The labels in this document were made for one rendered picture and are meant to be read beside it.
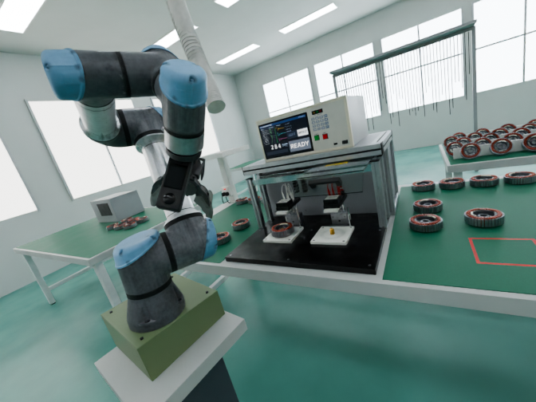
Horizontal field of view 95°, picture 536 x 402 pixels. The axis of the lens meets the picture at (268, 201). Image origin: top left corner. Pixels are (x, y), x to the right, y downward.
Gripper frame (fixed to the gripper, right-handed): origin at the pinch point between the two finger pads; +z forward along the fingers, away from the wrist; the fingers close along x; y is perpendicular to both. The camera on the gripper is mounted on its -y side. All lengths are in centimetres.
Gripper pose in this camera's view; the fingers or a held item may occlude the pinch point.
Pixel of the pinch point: (181, 214)
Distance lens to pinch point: 67.0
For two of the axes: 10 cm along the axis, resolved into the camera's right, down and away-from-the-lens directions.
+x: -9.7, -2.2, -1.3
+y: 0.7, -7.2, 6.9
